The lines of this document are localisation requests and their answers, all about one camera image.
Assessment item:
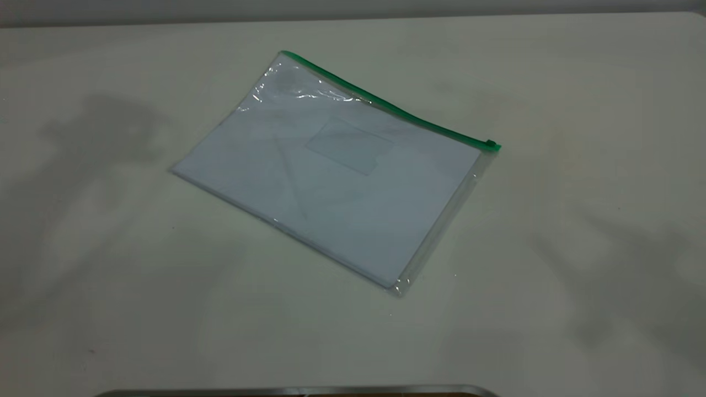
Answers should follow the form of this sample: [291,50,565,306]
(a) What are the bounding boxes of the clear plastic zip bag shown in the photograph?
[170,50,502,299]

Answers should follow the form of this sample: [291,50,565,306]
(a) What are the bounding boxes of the grey metal frame edge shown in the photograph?
[94,384,500,397]

